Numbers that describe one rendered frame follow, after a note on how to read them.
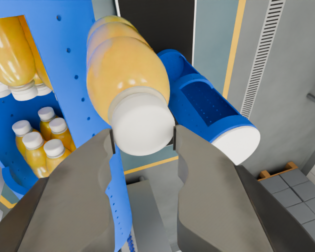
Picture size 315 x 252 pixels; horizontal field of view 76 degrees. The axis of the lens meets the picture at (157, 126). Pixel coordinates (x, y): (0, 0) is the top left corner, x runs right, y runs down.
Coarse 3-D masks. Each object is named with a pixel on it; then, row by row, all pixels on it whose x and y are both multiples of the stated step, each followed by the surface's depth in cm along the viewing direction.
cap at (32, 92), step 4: (32, 88) 35; (36, 88) 36; (12, 92) 34; (16, 92) 34; (20, 92) 34; (24, 92) 34; (28, 92) 35; (32, 92) 35; (36, 92) 36; (16, 96) 34; (20, 96) 34; (24, 96) 35; (28, 96) 35; (32, 96) 35; (20, 100) 35
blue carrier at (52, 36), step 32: (0, 0) 22; (32, 0) 23; (64, 0) 26; (32, 32) 25; (64, 32) 28; (64, 64) 30; (64, 96) 32; (0, 128) 50; (96, 128) 41; (0, 160) 48; (128, 224) 77
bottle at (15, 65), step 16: (16, 16) 29; (0, 32) 27; (16, 32) 29; (0, 48) 28; (16, 48) 30; (0, 64) 29; (16, 64) 30; (32, 64) 33; (0, 80) 32; (16, 80) 32; (32, 80) 36
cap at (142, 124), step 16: (128, 96) 12; (144, 96) 12; (128, 112) 11; (144, 112) 11; (160, 112) 12; (112, 128) 12; (128, 128) 12; (144, 128) 12; (160, 128) 12; (128, 144) 12; (144, 144) 13; (160, 144) 13
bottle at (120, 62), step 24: (96, 24) 23; (120, 24) 20; (96, 48) 17; (120, 48) 15; (144, 48) 15; (96, 72) 14; (120, 72) 13; (144, 72) 14; (96, 96) 14; (120, 96) 13; (168, 96) 15
